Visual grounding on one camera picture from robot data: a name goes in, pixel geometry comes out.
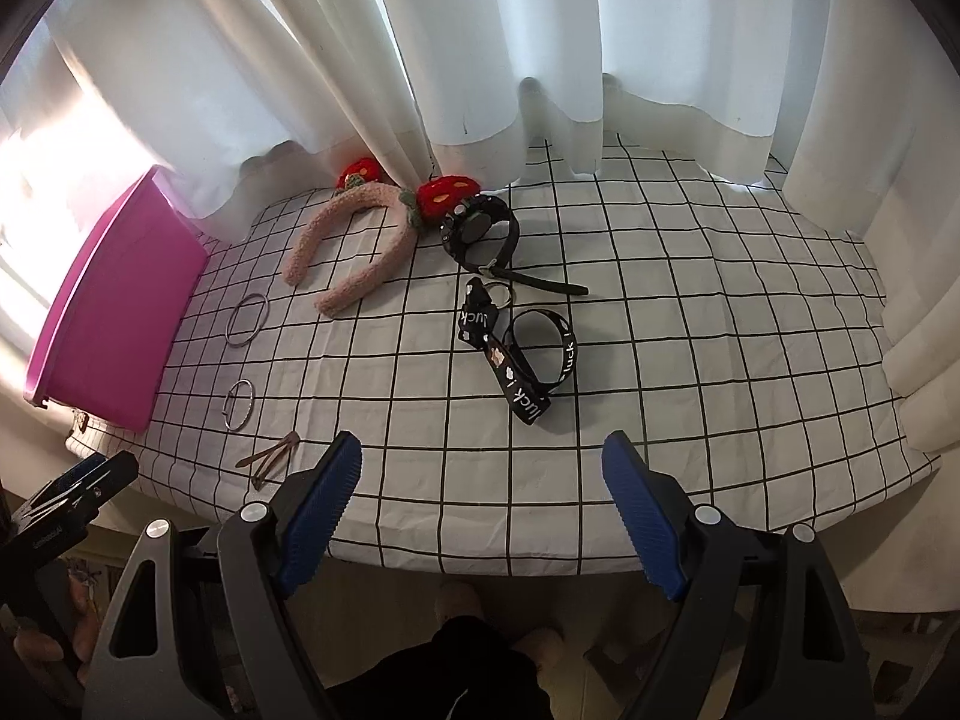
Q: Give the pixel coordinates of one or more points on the person's left hand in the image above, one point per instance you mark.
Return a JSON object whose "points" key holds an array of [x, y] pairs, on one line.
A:
{"points": [[37, 645]]}

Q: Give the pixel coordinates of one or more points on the pink plastic basin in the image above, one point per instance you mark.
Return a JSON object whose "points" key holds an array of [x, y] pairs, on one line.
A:
{"points": [[112, 300]]}

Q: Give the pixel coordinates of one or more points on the small silver bangle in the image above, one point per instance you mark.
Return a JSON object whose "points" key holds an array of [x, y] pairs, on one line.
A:
{"points": [[225, 409]]}

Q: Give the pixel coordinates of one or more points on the brown hair clip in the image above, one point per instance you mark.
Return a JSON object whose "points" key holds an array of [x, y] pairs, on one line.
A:
{"points": [[266, 476]]}

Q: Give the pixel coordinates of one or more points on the person's black trousers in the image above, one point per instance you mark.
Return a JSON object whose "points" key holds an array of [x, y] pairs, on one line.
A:
{"points": [[450, 675]]}

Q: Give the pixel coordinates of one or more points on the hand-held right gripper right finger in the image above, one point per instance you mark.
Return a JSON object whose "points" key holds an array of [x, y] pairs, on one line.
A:
{"points": [[645, 517]]}

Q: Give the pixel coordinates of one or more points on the pale slipper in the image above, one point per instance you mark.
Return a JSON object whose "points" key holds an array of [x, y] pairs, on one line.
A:
{"points": [[540, 643], [459, 600]]}

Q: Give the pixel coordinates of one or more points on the large silver bangle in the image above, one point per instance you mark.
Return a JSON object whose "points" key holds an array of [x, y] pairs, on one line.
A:
{"points": [[227, 330]]}

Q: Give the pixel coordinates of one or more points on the white curtain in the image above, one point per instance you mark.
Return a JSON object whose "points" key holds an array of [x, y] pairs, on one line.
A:
{"points": [[525, 30]]}

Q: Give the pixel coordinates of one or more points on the pink fluffy strawberry headband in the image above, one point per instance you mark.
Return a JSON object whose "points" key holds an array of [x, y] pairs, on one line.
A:
{"points": [[375, 193]]}

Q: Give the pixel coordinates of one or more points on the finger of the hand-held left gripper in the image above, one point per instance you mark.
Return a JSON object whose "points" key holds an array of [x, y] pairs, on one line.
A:
{"points": [[90, 481]]}

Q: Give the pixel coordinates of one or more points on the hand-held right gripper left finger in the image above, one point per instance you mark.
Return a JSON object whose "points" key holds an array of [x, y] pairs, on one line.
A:
{"points": [[322, 517]]}

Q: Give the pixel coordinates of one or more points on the black wrist watch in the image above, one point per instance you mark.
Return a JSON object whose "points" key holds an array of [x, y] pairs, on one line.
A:
{"points": [[461, 229]]}

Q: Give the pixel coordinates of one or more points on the black checked white tablecloth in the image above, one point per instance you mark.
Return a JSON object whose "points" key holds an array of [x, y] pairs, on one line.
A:
{"points": [[675, 360]]}

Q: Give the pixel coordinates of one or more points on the dark thin hair clip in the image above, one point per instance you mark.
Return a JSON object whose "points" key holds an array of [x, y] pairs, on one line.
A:
{"points": [[281, 444]]}

